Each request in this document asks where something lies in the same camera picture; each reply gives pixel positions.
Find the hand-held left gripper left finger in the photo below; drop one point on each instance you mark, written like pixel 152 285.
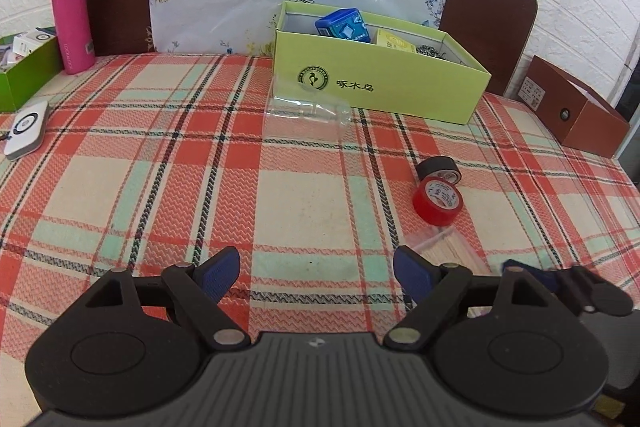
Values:
pixel 220 274

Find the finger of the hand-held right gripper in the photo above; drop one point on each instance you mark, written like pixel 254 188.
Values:
pixel 530 274

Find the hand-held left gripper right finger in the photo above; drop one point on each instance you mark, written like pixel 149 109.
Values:
pixel 415 274

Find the clear packet of wooden sticks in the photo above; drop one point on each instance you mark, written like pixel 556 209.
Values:
pixel 460 249

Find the light green cardboard box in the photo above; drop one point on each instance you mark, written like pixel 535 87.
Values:
pixel 380 82

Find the steel wool scrubber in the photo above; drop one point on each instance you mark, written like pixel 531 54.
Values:
pixel 431 52

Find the yellow-green medicine box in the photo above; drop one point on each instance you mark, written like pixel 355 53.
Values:
pixel 395 41

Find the blue small box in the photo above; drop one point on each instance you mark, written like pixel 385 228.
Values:
pixel 342 26

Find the red tape roll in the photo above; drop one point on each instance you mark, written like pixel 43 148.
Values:
pixel 437 202

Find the plaid bed sheet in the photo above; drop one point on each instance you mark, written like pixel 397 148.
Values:
pixel 175 187

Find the black tape roll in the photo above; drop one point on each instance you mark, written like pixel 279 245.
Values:
pixel 435 169

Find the brown cardboard box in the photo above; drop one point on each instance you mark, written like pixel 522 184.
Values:
pixel 575 117

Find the white flat charger device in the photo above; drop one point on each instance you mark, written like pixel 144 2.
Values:
pixel 27 129

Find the brown wooden headboard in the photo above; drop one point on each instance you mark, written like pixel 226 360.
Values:
pixel 492 17

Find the dark green open box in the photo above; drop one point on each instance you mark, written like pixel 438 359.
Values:
pixel 30 79

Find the pink thermos bottle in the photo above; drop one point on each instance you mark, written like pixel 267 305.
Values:
pixel 72 22

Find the small white box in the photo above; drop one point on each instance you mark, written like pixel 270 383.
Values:
pixel 35 41

